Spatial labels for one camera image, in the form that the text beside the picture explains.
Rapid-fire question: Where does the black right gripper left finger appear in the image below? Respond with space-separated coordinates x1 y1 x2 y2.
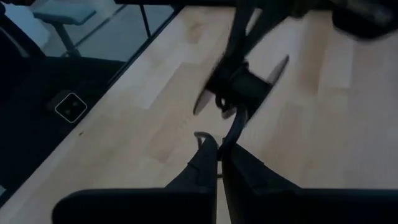
164 136 218 224

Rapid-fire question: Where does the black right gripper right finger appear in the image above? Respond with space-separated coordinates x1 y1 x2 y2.
222 143 301 224

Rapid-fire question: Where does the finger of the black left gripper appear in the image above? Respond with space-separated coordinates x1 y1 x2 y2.
222 0 257 68
245 6 293 58

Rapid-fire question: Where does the thin black cord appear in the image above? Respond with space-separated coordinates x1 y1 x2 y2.
193 104 249 180

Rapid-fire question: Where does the black cord spool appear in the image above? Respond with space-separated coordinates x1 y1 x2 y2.
192 54 290 121

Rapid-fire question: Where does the black square floor box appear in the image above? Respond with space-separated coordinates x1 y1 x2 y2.
54 91 88 124

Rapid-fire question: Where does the black floor mat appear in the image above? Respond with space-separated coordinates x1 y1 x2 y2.
0 55 125 206

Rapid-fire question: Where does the grey padded stool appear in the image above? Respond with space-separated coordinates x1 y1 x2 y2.
32 1 98 58

